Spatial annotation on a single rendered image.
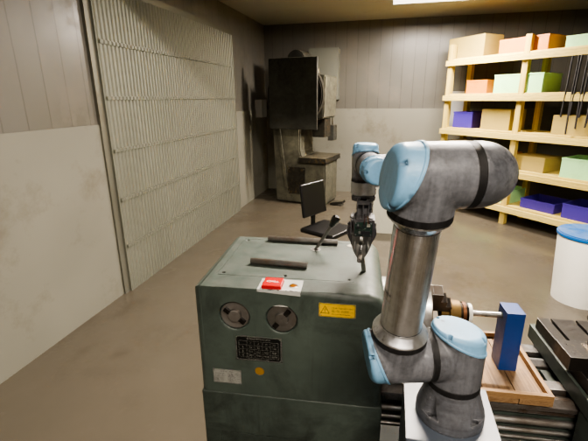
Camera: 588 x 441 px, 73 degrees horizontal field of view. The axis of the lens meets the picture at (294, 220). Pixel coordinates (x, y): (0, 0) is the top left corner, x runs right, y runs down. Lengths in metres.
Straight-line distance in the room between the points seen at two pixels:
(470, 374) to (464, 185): 0.44
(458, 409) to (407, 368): 0.16
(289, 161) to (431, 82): 2.89
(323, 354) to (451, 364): 0.49
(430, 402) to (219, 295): 0.66
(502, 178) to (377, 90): 7.15
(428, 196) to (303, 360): 0.80
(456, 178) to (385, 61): 7.20
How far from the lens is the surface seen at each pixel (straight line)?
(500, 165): 0.71
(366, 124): 7.83
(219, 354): 1.39
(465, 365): 0.95
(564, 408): 1.65
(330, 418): 1.46
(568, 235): 4.20
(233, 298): 1.26
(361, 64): 7.86
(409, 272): 0.76
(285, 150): 7.02
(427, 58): 7.86
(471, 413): 1.03
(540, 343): 1.84
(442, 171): 0.67
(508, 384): 1.61
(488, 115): 6.73
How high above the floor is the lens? 1.81
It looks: 17 degrees down
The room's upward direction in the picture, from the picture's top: straight up
